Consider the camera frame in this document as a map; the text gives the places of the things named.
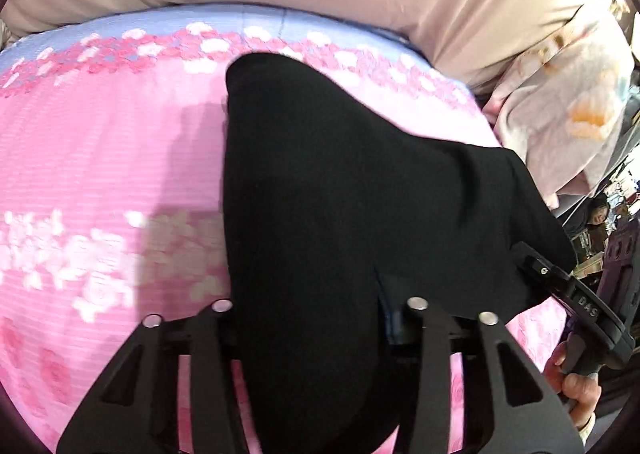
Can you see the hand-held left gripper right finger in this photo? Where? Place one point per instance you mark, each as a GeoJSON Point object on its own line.
{"type": "Point", "coordinates": [395, 324]}

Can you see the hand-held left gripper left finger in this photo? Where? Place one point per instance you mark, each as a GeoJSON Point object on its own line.
{"type": "Point", "coordinates": [215, 334]}

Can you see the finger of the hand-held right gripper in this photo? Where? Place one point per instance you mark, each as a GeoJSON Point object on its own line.
{"type": "Point", "coordinates": [542, 269]}

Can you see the black pants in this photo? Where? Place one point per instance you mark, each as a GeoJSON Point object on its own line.
{"type": "Point", "coordinates": [325, 209]}

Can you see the person's right hand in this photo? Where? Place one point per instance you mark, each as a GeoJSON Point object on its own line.
{"type": "Point", "coordinates": [580, 399]}

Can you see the floral cream pillow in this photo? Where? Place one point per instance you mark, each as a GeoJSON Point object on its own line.
{"type": "Point", "coordinates": [565, 99]}

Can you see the pink rose print bedsheet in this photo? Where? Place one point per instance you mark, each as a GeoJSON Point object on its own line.
{"type": "Point", "coordinates": [100, 134]}

